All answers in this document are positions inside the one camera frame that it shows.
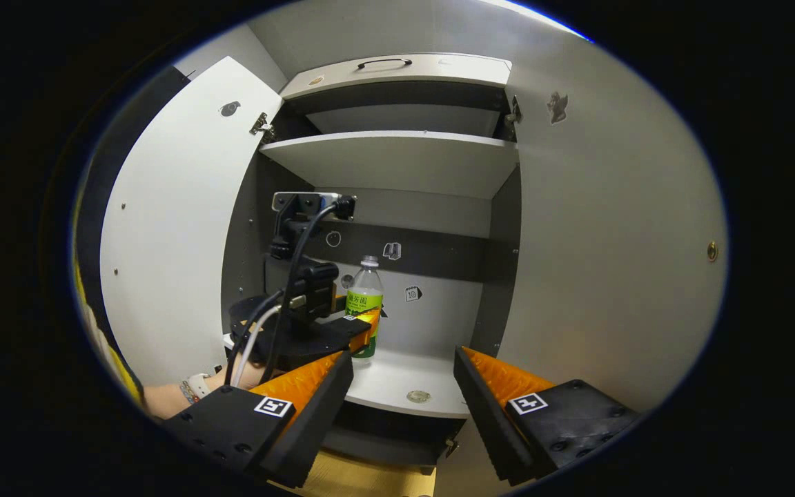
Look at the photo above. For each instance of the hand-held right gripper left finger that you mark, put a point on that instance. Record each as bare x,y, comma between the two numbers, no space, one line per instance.
318,421

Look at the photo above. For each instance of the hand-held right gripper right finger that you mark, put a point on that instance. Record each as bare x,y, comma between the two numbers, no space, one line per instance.
484,421

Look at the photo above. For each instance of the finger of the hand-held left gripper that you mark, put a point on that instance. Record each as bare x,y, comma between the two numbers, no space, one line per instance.
332,335

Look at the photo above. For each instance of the green label plastic bottle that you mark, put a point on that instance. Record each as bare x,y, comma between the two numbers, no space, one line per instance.
364,304

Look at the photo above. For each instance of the white and grey cabinet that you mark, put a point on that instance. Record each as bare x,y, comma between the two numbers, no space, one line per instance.
425,228

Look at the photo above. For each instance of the white cabinet door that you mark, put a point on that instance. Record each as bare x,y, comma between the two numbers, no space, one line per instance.
177,228
611,276

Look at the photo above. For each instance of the white cabinet shelf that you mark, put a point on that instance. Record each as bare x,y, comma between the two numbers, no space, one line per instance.
397,162

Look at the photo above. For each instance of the metal door hinge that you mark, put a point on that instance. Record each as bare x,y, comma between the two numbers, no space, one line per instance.
513,110
261,126

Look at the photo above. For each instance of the white wrist watch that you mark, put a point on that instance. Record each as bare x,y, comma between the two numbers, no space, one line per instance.
199,384

